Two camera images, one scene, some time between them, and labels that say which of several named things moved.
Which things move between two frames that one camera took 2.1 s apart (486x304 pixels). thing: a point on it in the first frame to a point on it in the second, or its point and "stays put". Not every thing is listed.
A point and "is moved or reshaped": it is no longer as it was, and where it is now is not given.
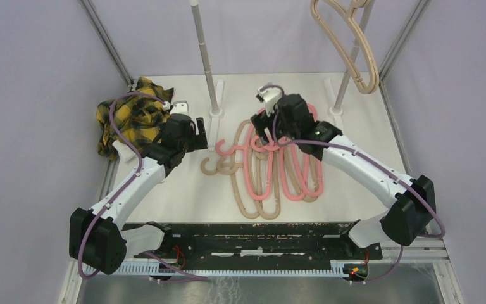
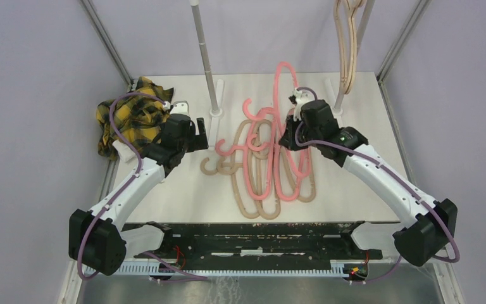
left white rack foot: (216, 115) stays put
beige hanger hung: (355, 4) is moved or reshaped
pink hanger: (244, 147) stays put
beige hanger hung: (356, 4) is moved or reshaped
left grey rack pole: (204, 55) stays put
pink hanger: (259, 143) to (274, 111)
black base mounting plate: (262, 242) stays put
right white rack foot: (336, 114) stays put
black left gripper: (200, 141) stays put
